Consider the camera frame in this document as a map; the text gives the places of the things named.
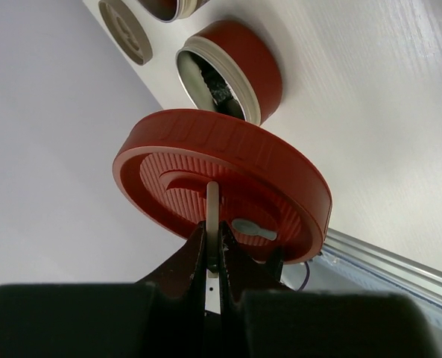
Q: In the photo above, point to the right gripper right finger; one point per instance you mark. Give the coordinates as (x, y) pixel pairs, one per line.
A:
(261, 317)

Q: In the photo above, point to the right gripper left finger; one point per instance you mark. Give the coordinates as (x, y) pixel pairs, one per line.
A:
(160, 315)

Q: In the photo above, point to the red round lid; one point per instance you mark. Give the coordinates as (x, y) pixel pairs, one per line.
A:
(170, 156)

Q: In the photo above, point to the near metal round tin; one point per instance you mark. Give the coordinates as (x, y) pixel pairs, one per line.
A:
(242, 59)

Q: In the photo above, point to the metal round tin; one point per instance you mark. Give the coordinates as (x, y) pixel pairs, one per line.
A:
(172, 10)
(242, 59)

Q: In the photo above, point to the beige round lid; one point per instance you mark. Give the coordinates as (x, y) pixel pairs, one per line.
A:
(126, 30)

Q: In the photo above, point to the far metal round tin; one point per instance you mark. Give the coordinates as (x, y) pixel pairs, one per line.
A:
(172, 10)

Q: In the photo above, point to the aluminium mounting rail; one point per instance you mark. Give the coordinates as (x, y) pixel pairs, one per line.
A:
(379, 270)

